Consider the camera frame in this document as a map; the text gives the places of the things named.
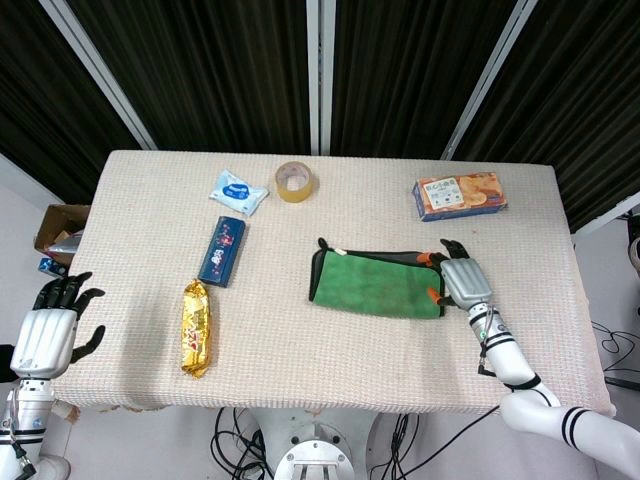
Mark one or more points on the white robot torso base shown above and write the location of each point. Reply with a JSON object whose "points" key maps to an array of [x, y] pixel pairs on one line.
{"points": [[312, 447]]}

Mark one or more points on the beige woven tablecloth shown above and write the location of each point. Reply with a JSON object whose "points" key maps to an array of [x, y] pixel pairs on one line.
{"points": [[320, 300]]}

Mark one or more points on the dark blue rectangular box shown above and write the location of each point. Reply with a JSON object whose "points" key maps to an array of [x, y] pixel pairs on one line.
{"points": [[222, 251]]}

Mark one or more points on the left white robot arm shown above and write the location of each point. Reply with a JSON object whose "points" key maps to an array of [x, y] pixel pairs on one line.
{"points": [[22, 425]]}

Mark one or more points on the brown cardboard box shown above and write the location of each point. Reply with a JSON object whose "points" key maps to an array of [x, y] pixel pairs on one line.
{"points": [[59, 231]]}

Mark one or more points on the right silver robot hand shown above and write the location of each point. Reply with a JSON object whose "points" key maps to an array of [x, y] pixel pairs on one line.
{"points": [[465, 281]]}

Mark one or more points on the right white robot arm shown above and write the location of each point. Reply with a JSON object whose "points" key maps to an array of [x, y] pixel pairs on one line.
{"points": [[525, 385]]}

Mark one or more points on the orange biscuit box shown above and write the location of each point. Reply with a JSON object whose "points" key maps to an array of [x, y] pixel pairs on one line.
{"points": [[459, 195]]}

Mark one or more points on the yellow tape roll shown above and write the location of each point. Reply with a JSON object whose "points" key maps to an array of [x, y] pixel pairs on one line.
{"points": [[294, 181]]}

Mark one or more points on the blue white tissue pack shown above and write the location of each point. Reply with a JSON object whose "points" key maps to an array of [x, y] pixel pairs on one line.
{"points": [[238, 192]]}

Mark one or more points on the small blue box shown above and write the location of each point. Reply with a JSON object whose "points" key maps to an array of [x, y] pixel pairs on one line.
{"points": [[51, 267]]}

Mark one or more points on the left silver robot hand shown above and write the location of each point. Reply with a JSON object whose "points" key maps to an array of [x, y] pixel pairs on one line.
{"points": [[42, 335]]}

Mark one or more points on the gold foil snack bag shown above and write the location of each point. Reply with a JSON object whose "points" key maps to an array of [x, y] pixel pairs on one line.
{"points": [[197, 330]]}

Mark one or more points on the green microfiber cloth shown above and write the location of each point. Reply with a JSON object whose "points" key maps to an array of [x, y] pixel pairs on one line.
{"points": [[375, 285]]}

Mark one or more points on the black device on stand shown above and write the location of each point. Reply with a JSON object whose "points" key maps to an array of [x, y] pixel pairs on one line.
{"points": [[634, 240]]}

